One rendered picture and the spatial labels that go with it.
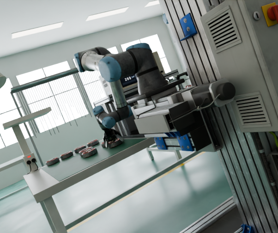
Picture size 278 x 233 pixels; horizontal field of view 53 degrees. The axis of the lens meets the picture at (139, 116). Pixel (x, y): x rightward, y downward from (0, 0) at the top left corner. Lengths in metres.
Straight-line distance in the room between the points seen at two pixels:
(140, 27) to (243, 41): 9.09
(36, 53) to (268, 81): 8.04
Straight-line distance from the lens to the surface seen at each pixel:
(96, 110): 1.81
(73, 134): 8.47
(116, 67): 1.25
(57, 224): 1.73
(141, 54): 1.32
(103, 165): 1.70
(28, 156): 2.51
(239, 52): 1.02
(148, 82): 1.31
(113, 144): 2.00
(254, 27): 0.97
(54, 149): 8.37
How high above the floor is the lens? 1.05
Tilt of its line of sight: 5 degrees down
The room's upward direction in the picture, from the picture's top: 22 degrees counter-clockwise
